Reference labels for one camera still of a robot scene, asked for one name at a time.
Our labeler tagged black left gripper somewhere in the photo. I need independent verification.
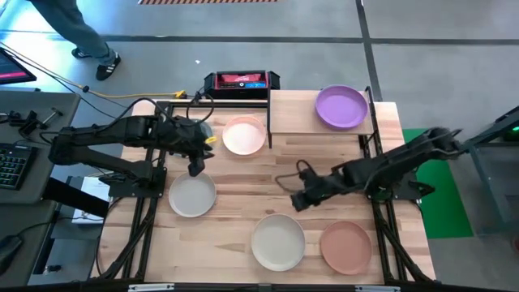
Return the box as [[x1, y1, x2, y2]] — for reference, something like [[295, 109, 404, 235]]
[[172, 116, 216, 178]]

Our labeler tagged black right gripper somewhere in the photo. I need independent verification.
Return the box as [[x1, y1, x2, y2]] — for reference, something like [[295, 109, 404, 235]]
[[290, 166, 350, 213]]

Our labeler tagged cream plastic plate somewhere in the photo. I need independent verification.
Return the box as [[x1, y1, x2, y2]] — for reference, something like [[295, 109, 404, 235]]
[[251, 213, 307, 273]]

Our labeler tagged peach plastic plate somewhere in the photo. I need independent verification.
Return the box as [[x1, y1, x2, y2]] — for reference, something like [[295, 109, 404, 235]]
[[221, 115, 268, 157]]

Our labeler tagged terracotta plastic plate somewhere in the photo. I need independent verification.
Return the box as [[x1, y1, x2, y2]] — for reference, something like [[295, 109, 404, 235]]
[[320, 220, 373, 276]]

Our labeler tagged blue plastic plate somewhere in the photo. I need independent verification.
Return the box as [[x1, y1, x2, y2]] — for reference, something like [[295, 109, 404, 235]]
[[315, 84, 369, 131]]

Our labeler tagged grey plastic plate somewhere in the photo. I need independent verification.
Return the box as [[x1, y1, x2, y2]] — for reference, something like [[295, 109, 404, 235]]
[[168, 171, 217, 219]]

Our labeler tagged black and red equipment case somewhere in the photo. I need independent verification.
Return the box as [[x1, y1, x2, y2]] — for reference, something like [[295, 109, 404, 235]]
[[203, 69, 281, 101]]

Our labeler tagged white paper booklet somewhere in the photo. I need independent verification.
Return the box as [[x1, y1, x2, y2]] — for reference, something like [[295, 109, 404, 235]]
[[71, 176, 111, 225]]

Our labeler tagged green floor mat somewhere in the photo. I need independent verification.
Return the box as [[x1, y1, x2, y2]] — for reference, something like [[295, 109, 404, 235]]
[[402, 128, 474, 239]]

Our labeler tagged person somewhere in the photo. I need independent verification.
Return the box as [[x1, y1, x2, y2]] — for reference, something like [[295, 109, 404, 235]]
[[28, 0, 122, 81]]

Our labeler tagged black desk clamp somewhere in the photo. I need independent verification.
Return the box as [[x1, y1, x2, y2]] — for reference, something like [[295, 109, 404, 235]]
[[6, 106, 64, 137]]

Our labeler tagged grey desk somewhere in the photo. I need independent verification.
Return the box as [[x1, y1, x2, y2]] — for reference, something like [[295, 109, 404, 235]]
[[0, 89, 82, 287]]

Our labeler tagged black keyboard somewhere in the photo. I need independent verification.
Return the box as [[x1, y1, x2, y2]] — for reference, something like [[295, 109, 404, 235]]
[[0, 142, 38, 191]]

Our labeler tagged dark computer monitor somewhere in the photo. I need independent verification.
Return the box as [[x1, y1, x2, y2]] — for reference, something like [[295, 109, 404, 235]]
[[0, 47, 37, 85]]

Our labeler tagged black metal stand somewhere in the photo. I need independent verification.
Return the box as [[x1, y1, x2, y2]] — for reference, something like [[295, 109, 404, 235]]
[[460, 105, 519, 229]]

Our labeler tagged black computer mouse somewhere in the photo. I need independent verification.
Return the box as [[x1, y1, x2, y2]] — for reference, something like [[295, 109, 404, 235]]
[[0, 234, 24, 275]]

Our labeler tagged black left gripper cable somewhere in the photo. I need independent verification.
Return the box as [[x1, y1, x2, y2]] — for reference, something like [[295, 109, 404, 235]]
[[185, 91, 216, 127]]

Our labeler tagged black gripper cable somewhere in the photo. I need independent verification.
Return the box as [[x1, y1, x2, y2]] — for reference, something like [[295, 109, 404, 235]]
[[185, 91, 216, 127], [274, 159, 311, 195]]

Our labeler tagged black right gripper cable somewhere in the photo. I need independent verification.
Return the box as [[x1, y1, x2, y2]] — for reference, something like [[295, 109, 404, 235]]
[[274, 159, 311, 195]]

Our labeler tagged black aluminium table frame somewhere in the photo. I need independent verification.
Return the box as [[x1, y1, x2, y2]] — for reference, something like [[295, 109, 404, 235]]
[[91, 87, 437, 286]]

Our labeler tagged yellow cable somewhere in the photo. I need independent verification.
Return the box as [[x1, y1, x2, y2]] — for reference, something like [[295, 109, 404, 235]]
[[0, 41, 188, 100]]

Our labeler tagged wooden shelf with black frame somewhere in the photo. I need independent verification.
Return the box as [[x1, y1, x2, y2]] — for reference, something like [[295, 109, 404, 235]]
[[266, 85, 382, 149]]

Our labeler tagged silver metal bracket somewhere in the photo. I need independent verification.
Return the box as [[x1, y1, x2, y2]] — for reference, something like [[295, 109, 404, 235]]
[[128, 283, 175, 292], [355, 285, 401, 292]]

